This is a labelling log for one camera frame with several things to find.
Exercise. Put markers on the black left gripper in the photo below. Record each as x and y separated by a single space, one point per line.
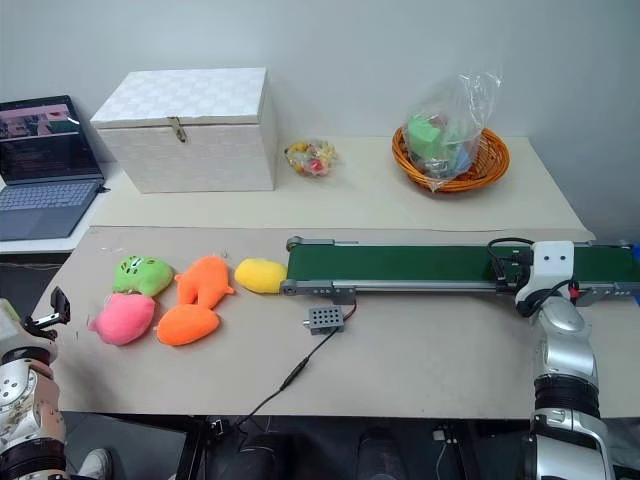
46 318

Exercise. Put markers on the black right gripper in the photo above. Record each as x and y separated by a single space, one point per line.
517 272

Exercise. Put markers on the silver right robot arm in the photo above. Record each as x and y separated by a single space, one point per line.
567 360

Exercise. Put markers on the green conveyor belt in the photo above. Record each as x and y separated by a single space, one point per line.
400 262

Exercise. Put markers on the pink plush toy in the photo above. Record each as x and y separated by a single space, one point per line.
122 320

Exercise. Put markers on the green plush toy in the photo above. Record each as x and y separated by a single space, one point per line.
142 275

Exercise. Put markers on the orange wicker basket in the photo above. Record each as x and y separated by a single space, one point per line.
492 160

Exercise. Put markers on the blue object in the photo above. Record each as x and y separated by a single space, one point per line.
636 272

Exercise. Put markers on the orange plush oval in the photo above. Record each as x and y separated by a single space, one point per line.
187 325

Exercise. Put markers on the beige cardboard sheet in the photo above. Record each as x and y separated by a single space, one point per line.
350 205
400 365

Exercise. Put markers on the dark blue laptop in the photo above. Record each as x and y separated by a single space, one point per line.
45 165

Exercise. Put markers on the white shoe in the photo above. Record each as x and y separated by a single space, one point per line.
95 465

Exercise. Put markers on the clear plastic bag of toys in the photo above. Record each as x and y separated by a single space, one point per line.
445 135

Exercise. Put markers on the orange plush carrot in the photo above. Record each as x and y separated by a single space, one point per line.
205 282

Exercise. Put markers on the grey perforated control box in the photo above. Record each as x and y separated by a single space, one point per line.
324 320

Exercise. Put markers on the yellow plush toy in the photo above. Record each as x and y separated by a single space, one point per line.
260 275

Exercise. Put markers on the white patterned lidded box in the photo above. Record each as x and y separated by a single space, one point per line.
190 135

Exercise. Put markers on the dark rounded shape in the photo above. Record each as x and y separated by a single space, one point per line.
267 457
377 457

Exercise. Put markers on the small bag of candies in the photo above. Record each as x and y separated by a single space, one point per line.
312 157

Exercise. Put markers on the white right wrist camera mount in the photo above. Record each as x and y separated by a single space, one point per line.
550 265

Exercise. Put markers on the black table frame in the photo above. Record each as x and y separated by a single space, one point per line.
200 445

